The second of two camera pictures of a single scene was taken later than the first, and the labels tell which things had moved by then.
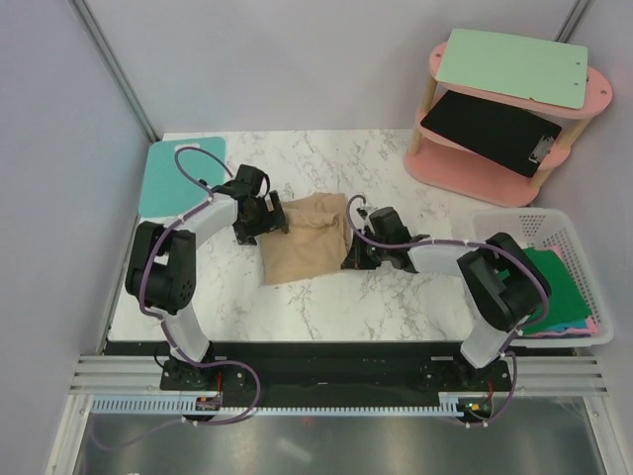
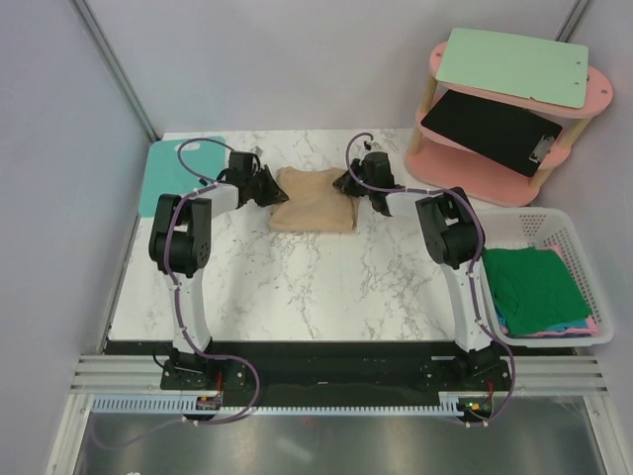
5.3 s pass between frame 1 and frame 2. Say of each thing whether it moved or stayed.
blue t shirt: stayed
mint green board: stayed
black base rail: stayed
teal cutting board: stayed
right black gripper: moved
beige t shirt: moved
